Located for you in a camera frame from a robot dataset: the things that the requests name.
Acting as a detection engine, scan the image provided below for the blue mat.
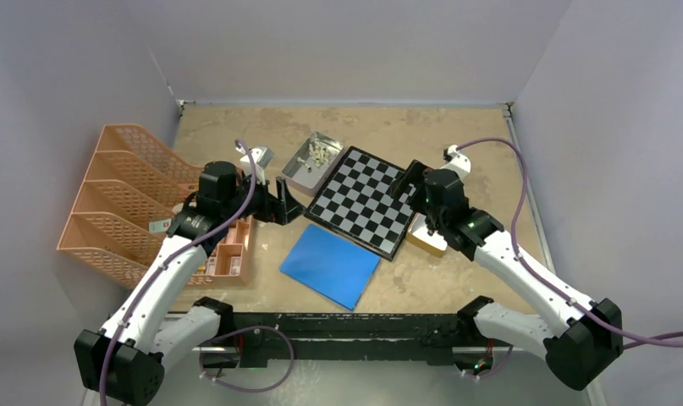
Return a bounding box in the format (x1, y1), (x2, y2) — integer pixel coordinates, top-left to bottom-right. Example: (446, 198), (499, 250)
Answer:
(280, 225), (381, 310)

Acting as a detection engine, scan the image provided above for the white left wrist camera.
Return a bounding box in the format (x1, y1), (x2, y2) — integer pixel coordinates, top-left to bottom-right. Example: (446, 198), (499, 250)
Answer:
(237, 146), (274, 184)

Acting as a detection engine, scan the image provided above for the peach desk organizer tray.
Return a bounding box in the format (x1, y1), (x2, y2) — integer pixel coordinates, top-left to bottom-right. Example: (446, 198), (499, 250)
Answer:
(187, 217), (254, 288)

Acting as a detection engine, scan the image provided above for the peach mesh file rack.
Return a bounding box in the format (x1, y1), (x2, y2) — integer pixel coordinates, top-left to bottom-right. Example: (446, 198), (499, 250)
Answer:
(57, 123), (202, 288)

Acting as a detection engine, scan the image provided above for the yellow tin with black pieces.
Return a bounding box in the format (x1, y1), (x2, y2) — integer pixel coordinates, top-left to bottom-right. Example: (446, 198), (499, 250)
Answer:
(405, 213), (448, 258)

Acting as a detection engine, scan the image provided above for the black white chessboard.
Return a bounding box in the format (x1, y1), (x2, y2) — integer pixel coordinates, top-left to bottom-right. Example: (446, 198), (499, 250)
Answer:
(305, 146), (416, 261)

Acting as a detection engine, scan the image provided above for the white chess pieces pile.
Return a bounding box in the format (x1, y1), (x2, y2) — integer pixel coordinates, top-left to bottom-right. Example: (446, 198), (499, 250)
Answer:
(296, 140), (331, 173)

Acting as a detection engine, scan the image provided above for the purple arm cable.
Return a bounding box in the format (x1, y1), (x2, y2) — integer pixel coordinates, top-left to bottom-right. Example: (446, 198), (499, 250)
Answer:
(96, 139), (259, 406)
(455, 137), (683, 351)

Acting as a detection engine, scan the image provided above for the pink tin with white pieces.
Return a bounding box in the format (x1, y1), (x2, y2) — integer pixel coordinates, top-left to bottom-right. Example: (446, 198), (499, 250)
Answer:
(282, 132), (346, 197)

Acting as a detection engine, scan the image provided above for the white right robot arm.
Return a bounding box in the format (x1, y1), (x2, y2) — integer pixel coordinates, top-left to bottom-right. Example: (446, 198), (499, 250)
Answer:
(389, 161), (623, 391)

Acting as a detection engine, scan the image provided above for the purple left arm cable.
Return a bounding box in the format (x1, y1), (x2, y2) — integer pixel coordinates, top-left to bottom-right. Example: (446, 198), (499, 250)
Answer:
(96, 139), (259, 406)

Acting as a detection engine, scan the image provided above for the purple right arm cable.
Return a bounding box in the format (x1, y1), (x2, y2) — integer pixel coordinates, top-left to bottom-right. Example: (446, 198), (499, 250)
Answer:
(455, 137), (683, 351)

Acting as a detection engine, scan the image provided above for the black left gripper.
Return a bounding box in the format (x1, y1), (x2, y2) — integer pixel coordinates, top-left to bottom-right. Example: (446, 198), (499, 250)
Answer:
(222, 170), (304, 224)

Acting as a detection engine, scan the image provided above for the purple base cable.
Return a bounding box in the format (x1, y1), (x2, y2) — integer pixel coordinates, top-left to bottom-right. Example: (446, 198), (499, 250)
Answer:
(197, 325), (295, 394)

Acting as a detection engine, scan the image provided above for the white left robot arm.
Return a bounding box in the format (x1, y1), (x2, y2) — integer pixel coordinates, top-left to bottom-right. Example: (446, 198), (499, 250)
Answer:
(74, 161), (305, 405)

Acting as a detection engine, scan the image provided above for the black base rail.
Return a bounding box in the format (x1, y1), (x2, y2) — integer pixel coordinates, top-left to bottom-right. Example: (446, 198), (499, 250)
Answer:
(206, 312), (507, 375)

